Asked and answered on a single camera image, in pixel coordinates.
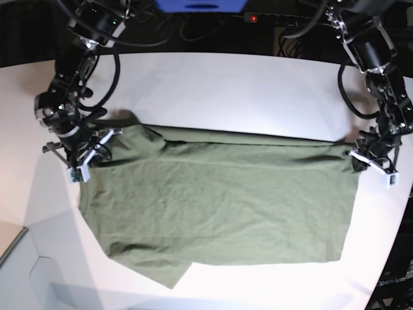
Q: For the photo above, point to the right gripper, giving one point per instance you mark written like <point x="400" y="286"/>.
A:
<point x="82" y="150"/>

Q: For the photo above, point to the black power strip red light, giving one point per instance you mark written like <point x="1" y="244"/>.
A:
<point x="275" y="19"/>

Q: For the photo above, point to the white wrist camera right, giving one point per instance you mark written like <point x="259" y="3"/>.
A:
<point x="78" y="174"/>

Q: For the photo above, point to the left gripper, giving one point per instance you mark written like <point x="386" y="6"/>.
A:
<point x="381" y="156"/>

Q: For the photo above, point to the white side panel board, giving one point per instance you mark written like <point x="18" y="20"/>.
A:
<point x="25" y="282"/>

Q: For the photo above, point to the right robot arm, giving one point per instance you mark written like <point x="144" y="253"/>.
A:
<point x="96" y="25"/>

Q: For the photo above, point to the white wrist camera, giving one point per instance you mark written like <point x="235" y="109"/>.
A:
<point x="389" y="179"/>
<point x="78" y="174"/>

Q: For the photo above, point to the green t-shirt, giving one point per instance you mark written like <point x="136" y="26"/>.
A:
<point x="171" y="197"/>

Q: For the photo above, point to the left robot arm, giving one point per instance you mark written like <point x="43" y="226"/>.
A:
<point x="370" y="49"/>

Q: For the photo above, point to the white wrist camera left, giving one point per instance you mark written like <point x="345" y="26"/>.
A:
<point x="389" y="179"/>

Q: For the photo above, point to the blue box at top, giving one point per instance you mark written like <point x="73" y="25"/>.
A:
<point x="180" y="6"/>

